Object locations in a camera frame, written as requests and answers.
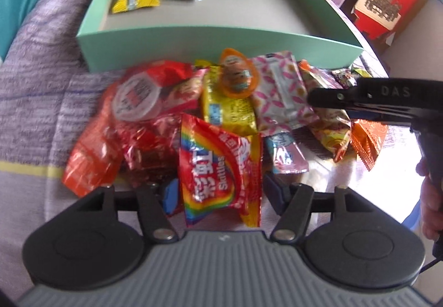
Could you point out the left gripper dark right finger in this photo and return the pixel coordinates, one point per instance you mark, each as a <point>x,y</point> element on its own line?
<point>277,192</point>

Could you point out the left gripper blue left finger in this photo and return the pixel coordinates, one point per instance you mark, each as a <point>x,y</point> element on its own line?
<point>170,196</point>

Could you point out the pink blue small packet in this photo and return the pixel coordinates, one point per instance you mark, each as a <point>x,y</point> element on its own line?
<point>285,155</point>

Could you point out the red foil crinkled packet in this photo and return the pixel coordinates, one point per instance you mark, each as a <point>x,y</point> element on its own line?
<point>147,145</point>

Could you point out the rainbow Skittles packet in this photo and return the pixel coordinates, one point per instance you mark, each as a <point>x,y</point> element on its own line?
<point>219,170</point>

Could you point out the yellow green candy bar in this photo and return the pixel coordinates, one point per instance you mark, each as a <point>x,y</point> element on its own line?
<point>358,72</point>

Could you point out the orange foil snack packet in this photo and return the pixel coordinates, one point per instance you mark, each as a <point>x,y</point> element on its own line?
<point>367,139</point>

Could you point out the floral candy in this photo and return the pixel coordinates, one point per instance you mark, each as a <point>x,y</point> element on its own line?
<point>344,77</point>

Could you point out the orange striped cracker packet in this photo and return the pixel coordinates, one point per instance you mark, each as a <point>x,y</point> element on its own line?
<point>333,129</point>

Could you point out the yellow snack packet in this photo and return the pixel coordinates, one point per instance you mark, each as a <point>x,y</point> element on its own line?
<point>233,115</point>

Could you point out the pink patterned white packet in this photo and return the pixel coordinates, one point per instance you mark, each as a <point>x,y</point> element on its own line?
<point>280,99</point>

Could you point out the jelly cup white lid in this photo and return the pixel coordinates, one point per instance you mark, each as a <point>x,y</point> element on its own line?
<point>137,99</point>

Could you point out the orange jelly cup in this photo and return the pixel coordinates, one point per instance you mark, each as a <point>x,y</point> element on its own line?
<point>239,77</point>

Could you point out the red orange long packet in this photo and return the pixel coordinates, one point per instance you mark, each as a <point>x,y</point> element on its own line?
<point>97,155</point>

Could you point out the red cartoon girl packet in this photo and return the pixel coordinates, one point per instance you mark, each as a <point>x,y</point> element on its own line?
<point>185,96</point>

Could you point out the person's right hand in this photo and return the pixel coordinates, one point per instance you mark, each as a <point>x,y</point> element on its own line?
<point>431,202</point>

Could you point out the purple striped tablecloth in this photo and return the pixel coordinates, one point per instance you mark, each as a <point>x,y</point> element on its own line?
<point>47,98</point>

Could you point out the mint green cardboard box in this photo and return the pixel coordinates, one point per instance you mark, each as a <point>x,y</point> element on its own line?
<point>182,30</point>

